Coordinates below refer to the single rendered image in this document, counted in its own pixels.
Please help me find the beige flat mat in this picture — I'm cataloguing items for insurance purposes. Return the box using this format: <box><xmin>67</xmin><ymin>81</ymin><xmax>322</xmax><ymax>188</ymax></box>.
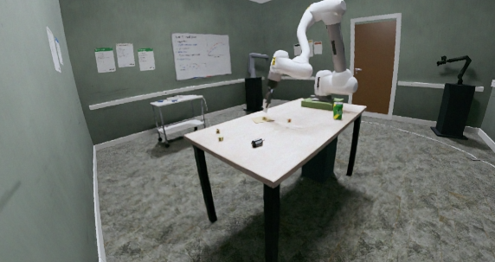
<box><xmin>251</xmin><ymin>116</ymin><xmax>274</xmax><ymax>124</ymax></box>

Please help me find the green drink can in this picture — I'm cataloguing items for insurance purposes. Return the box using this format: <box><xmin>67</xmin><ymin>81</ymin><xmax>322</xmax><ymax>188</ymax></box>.
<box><xmin>333</xmin><ymin>102</ymin><xmax>343</xmax><ymax>120</ymax></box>

